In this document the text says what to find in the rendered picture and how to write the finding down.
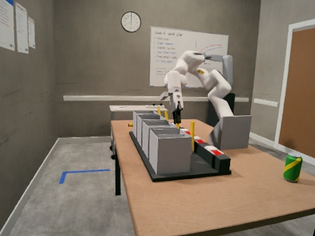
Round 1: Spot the green and yellow drink can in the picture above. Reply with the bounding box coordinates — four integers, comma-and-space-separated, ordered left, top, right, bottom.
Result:
283, 153, 303, 182

